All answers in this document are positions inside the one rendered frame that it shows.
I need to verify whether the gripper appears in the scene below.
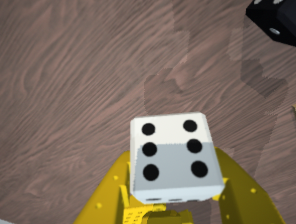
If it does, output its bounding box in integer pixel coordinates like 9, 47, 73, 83
73, 146, 286, 224

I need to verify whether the white die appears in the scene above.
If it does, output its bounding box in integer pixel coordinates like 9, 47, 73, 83
130, 111, 225, 204

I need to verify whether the black die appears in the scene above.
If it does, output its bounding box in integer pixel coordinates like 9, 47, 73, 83
245, 0, 296, 47

